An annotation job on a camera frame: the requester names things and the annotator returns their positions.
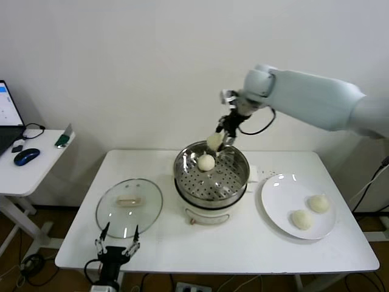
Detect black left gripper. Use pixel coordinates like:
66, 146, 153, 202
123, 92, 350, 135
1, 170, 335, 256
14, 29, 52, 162
94, 221, 142, 287

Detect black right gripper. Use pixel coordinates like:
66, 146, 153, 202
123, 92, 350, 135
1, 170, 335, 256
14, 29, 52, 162
215, 112, 249, 151

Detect white steamed baozi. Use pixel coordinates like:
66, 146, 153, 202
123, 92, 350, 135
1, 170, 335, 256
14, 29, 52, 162
206, 133, 225, 152
290, 209, 314, 231
308, 194, 331, 214
198, 154, 216, 172

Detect round glass pot lid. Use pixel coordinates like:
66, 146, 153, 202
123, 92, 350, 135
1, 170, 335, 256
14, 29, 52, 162
95, 178, 164, 238

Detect perforated steel steamer basket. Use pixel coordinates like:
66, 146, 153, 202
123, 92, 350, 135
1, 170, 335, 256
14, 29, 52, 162
165, 140, 259, 210

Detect white round plate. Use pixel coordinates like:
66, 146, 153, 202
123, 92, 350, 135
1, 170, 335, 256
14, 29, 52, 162
260, 173, 337, 238

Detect white power strip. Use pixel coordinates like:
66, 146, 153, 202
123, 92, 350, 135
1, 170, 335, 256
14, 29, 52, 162
176, 282, 212, 292

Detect white electric cooker pot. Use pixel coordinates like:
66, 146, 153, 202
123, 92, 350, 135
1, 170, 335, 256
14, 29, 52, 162
175, 182, 255, 226

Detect white side desk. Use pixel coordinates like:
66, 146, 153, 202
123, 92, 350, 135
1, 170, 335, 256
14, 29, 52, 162
0, 129, 77, 268

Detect green and silver tool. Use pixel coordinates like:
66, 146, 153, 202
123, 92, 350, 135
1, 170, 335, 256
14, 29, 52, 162
54, 123, 76, 149

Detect blue computer mouse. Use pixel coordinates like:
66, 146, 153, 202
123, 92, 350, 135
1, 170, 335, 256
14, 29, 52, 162
13, 148, 41, 167

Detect black laptop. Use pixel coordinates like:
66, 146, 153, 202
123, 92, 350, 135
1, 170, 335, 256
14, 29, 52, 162
0, 80, 27, 158

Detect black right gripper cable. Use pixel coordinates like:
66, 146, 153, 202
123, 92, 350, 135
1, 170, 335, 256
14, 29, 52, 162
239, 106, 277, 136

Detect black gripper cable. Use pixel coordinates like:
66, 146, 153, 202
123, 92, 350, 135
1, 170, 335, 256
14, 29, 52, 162
239, 106, 277, 136
84, 258, 103, 283

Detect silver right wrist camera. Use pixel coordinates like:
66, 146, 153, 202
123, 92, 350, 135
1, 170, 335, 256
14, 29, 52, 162
220, 89, 241, 106

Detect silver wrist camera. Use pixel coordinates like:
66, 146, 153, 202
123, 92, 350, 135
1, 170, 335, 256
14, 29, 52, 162
220, 89, 241, 106
90, 284, 120, 292

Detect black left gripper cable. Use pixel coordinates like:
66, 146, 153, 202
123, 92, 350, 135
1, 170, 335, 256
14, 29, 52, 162
84, 258, 103, 283

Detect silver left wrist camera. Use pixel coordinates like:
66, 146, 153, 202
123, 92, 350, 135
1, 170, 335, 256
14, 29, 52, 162
90, 284, 120, 292

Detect black floor cable bundle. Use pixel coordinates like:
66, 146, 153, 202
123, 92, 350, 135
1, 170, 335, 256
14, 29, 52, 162
18, 254, 46, 287

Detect black laptop cable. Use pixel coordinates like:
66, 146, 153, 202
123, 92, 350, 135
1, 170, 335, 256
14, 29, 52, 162
22, 123, 46, 141

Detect white wall cable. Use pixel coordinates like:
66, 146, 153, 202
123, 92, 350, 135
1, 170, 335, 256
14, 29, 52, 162
348, 170, 385, 210

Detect black wall cable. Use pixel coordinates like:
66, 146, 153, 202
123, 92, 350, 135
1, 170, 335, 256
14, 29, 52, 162
354, 156, 389, 212

